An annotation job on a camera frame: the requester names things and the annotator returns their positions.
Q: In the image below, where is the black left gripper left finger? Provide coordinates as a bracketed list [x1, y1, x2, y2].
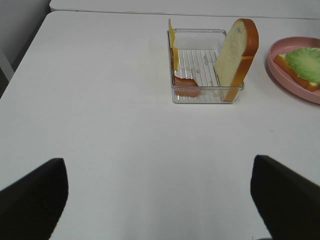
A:
[0, 158, 69, 240]

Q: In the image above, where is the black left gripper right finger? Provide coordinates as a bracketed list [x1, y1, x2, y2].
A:
[250, 155, 320, 240]

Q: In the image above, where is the green lettuce leaf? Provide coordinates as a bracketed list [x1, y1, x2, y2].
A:
[285, 47, 320, 85]

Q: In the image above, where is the bread slice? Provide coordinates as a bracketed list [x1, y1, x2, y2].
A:
[214, 18, 259, 102]
[274, 54, 320, 92]

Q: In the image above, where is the pink wavy bacon strip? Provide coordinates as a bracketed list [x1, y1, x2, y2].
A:
[169, 48, 201, 97]

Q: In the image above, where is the pink round plate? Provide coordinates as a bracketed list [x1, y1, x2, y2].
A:
[266, 36, 320, 104]

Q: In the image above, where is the left clear plastic tray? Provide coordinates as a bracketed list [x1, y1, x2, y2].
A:
[168, 28, 244, 104]

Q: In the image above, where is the yellow cheese slice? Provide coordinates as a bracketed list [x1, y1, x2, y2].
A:
[168, 18, 180, 71]

